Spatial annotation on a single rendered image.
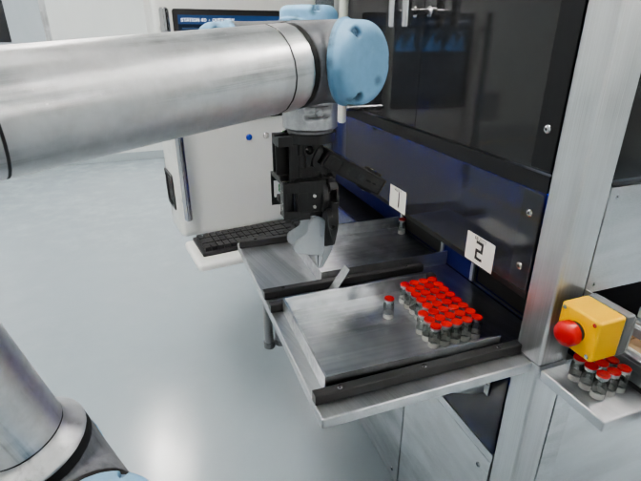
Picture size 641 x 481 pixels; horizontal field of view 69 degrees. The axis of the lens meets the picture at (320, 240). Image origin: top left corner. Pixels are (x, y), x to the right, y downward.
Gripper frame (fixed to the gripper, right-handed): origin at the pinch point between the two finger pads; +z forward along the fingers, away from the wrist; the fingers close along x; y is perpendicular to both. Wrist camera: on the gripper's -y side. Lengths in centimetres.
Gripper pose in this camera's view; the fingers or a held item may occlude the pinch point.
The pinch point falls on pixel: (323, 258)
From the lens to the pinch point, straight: 73.2
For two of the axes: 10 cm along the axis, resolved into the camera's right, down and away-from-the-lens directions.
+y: -9.4, 1.4, -3.1
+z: 0.0, 9.1, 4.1
